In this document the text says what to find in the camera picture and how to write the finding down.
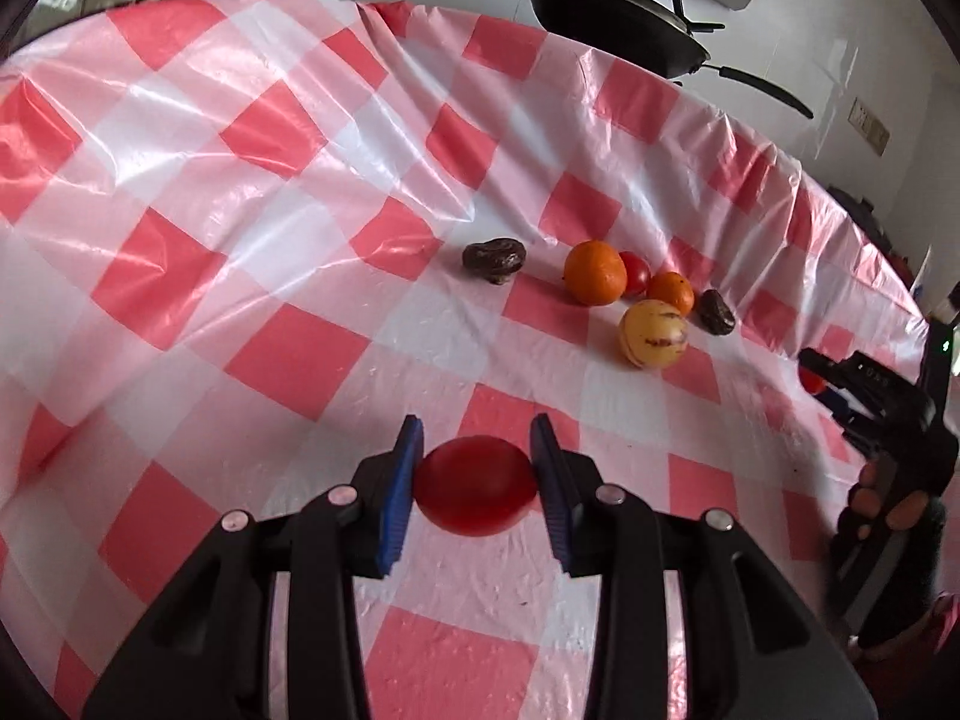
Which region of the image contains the person's right hand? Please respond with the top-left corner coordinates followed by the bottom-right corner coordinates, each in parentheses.
top-left (825, 459), bottom-right (950, 650)

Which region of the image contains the yellow striped pepino melon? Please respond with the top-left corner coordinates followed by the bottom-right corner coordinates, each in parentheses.
top-left (618, 299), bottom-right (689, 370)

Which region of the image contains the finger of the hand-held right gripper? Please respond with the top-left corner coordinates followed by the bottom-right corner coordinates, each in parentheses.
top-left (821, 390), bottom-right (878, 458)
top-left (798, 347), bottom-right (863, 391)

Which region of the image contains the dark brown date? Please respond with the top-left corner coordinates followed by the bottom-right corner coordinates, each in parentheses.
top-left (699, 289), bottom-right (736, 336)
top-left (462, 237), bottom-right (527, 287)

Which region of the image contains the red white checkered plastic tablecloth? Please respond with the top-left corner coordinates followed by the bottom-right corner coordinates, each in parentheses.
top-left (0, 0), bottom-right (938, 720)

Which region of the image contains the orange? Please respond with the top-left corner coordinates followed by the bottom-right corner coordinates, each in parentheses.
top-left (646, 271), bottom-right (696, 316)
top-left (563, 240), bottom-right (628, 307)

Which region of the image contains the wall socket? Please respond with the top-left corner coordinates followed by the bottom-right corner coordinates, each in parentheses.
top-left (850, 96), bottom-right (892, 157)

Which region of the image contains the black frying pan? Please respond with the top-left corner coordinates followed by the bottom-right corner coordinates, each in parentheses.
top-left (528, 0), bottom-right (815, 119)

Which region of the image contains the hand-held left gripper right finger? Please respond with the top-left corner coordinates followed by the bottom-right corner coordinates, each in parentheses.
top-left (529, 412), bottom-right (878, 720)

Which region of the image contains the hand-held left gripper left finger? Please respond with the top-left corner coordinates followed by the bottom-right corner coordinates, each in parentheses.
top-left (81, 414), bottom-right (426, 720)

